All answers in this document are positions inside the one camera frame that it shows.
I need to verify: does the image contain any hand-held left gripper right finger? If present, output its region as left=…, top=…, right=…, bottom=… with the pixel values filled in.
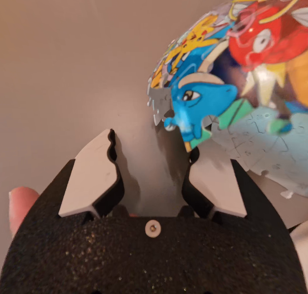
left=182, top=140, right=247, bottom=220

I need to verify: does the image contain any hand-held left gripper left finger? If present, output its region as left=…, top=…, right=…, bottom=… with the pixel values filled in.
left=58, top=129, right=125, bottom=218

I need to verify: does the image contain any colourful puzzle ball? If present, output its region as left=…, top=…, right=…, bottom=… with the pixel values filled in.
left=147, top=0, right=308, bottom=199

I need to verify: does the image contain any person's left hand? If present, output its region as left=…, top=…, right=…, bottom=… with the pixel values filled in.
left=8, top=186, right=40, bottom=238

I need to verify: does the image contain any person's white shirt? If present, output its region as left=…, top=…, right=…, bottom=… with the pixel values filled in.
left=290, top=222, right=308, bottom=270

